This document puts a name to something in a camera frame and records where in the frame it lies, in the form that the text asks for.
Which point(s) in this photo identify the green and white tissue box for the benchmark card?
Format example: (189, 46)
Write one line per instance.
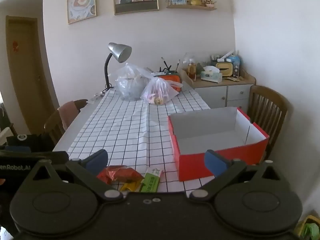
(211, 75)

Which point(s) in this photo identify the wooden chair with cloth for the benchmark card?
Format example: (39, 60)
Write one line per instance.
(53, 127)

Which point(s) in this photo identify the clear plastic bag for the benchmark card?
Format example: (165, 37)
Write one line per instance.
(130, 82)

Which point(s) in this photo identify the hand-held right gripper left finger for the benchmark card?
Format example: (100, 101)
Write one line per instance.
(97, 158)

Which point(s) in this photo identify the wooden door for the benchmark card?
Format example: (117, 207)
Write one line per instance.
(27, 75)

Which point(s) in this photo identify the shiny red-brown snack packet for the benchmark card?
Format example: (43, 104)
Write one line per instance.
(120, 173)

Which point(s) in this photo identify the framed food picture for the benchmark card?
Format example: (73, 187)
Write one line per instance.
(81, 2)

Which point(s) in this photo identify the red cardboard box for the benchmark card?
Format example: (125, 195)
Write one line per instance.
(215, 162)

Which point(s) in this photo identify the light blue container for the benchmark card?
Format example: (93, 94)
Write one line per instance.
(236, 65)

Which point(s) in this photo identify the silver desk lamp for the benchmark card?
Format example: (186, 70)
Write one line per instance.
(120, 51)

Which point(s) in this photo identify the amber liquid bottle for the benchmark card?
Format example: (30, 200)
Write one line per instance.
(191, 70)

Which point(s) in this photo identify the yellow tissue holder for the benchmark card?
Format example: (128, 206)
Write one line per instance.
(225, 68)

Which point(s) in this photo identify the yellow snack packet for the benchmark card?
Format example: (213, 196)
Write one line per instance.
(130, 186)

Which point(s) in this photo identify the orange and green bag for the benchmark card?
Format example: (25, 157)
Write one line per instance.
(172, 78)

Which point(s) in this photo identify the green small carton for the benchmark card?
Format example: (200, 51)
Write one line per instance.
(151, 180)

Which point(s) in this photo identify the plastic bag with pink snacks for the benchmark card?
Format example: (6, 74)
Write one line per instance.
(157, 90)

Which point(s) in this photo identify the bunch of brushes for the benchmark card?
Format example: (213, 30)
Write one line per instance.
(166, 66)

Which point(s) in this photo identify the wooden slatted chair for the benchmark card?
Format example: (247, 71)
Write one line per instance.
(267, 110)

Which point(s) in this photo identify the checked tablecloth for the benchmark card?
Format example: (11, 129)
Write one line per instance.
(130, 130)

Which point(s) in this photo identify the white cabinet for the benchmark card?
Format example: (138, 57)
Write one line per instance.
(215, 95)

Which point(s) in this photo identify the wooden wall shelf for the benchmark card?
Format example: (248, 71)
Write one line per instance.
(191, 7)

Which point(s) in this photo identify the pink cloth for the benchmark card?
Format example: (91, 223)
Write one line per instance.
(67, 113)

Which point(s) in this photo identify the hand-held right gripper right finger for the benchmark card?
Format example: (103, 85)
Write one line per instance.
(215, 162)

